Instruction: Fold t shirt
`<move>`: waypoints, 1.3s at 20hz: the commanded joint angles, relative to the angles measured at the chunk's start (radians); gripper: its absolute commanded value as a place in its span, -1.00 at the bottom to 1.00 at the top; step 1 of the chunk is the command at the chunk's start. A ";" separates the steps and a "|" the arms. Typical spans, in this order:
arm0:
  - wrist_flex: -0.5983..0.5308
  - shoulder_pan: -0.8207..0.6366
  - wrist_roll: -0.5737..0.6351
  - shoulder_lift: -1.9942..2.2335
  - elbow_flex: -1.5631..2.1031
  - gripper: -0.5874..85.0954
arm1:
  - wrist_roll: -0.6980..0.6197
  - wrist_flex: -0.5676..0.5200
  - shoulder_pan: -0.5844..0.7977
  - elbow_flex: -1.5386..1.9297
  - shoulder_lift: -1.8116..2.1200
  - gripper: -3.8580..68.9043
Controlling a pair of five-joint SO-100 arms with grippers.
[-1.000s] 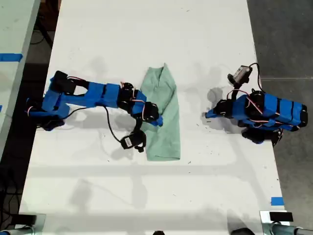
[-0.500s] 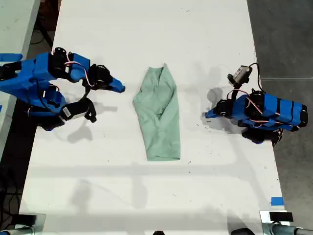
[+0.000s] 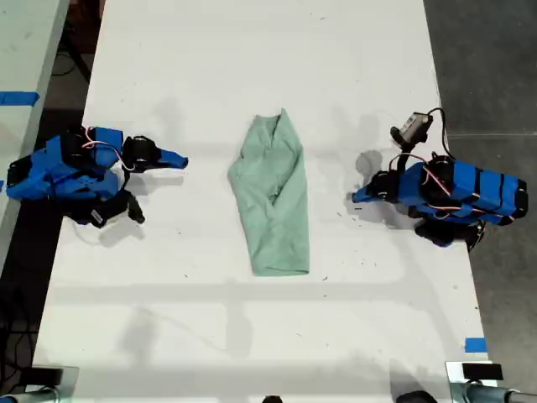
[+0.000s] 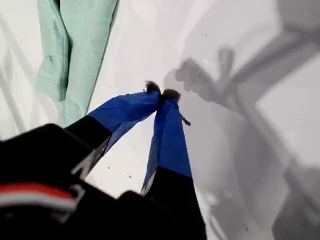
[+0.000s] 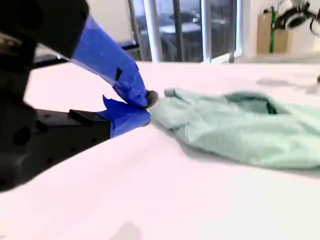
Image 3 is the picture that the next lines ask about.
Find pale green T-shirt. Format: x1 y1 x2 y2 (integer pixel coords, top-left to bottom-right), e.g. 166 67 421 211
227 107 313 278

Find long blue tape strip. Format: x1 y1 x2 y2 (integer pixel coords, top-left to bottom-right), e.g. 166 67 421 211
0 91 41 107

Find pale side table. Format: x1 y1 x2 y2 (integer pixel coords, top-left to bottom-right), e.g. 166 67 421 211
0 0 71 272

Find white mounting plate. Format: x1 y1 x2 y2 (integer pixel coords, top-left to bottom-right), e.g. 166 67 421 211
445 360 499 384

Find large black knob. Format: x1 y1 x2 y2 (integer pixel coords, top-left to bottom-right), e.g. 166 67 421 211
395 390 440 403

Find small black box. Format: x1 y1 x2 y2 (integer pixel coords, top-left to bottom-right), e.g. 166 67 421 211
461 363 504 382
29 366 64 385

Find grey metal clamp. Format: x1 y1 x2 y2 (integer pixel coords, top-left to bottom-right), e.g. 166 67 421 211
0 385 60 403
450 383 537 403

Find short black camera stalk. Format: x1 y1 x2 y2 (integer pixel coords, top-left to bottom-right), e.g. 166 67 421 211
388 144 415 174

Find red white arm wire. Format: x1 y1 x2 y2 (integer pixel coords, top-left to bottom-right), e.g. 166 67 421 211
82 125 138 171
420 164 515 221

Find black camera box with label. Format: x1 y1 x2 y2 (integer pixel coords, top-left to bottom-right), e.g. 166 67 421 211
86 189 147 230

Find black grey camera box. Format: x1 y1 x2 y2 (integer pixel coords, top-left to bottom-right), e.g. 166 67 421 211
389 111 435 149

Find black camera cable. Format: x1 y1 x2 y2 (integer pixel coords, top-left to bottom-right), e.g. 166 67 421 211
425 107 457 163

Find black floor cable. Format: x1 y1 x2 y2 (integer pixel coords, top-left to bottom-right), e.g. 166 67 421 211
50 49 91 83

